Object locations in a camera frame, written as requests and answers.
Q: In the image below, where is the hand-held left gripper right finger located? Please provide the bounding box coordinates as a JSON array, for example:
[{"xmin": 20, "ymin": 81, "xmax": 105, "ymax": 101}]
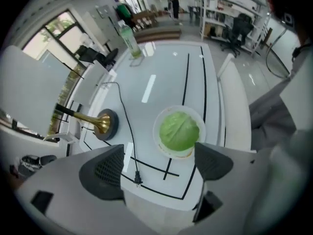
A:
[{"xmin": 192, "ymin": 142, "xmax": 272, "ymax": 231}]

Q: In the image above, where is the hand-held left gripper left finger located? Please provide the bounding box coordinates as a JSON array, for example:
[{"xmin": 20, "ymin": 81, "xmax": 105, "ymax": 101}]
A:
[{"xmin": 15, "ymin": 144, "xmax": 157, "ymax": 235}]

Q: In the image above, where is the green leafy vegetable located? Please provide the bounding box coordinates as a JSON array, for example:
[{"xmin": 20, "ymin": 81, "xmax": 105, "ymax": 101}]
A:
[{"xmin": 158, "ymin": 111, "xmax": 201, "ymax": 151}]

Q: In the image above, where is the white round dish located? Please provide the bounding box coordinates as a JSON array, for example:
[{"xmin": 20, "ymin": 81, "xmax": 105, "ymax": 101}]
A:
[{"xmin": 152, "ymin": 105, "xmax": 206, "ymax": 159}]

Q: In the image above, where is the black and white sneaker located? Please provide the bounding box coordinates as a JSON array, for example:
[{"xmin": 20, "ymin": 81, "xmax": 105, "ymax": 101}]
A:
[{"xmin": 21, "ymin": 155, "xmax": 57, "ymax": 172}]

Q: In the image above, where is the black round base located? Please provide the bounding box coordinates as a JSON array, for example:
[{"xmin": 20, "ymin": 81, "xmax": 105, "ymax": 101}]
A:
[{"xmin": 93, "ymin": 108, "xmax": 120, "ymax": 141}]

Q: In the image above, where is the white desk partition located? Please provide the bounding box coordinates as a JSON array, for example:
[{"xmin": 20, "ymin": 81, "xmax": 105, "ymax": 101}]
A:
[{"xmin": 217, "ymin": 52, "xmax": 252, "ymax": 152}]

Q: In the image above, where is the white divider panel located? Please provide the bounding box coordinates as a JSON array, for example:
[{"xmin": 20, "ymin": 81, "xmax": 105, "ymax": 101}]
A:
[{"xmin": 0, "ymin": 45, "xmax": 72, "ymax": 137}]

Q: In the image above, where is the black desk equipment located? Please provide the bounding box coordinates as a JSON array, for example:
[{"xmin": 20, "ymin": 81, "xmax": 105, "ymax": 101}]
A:
[{"xmin": 77, "ymin": 45, "xmax": 119, "ymax": 68}]

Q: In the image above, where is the black office chair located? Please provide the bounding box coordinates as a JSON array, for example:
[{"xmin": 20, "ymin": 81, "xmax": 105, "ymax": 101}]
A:
[{"xmin": 221, "ymin": 13, "xmax": 254, "ymax": 58}]

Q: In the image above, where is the brown low bench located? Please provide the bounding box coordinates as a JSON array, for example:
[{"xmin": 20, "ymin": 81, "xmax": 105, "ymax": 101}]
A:
[{"xmin": 134, "ymin": 27, "xmax": 182, "ymax": 43}]

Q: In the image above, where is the black framed window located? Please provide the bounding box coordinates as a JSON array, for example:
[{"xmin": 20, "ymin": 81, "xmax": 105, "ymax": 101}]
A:
[{"xmin": 21, "ymin": 8, "xmax": 98, "ymax": 67}]

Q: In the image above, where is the green drink bottle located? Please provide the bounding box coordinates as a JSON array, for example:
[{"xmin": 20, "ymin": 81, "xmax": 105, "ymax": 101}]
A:
[{"xmin": 117, "ymin": 20, "xmax": 143, "ymax": 59}]

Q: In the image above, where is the white shelf unit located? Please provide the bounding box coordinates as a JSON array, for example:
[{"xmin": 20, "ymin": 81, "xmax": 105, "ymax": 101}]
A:
[{"xmin": 200, "ymin": 0, "xmax": 271, "ymax": 56}]

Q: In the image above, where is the black power cable with plug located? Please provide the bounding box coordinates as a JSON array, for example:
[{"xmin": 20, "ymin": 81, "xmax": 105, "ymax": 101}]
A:
[{"xmin": 101, "ymin": 81, "xmax": 144, "ymax": 187}]

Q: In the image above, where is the thin black curved cable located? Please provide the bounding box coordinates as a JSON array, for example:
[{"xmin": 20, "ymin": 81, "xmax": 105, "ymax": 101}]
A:
[{"xmin": 265, "ymin": 29, "xmax": 293, "ymax": 78}]

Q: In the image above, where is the wire bottle stand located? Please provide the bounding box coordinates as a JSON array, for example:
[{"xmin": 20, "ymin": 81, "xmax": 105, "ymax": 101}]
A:
[{"xmin": 129, "ymin": 54, "xmax": 145, "ymax": 68}]

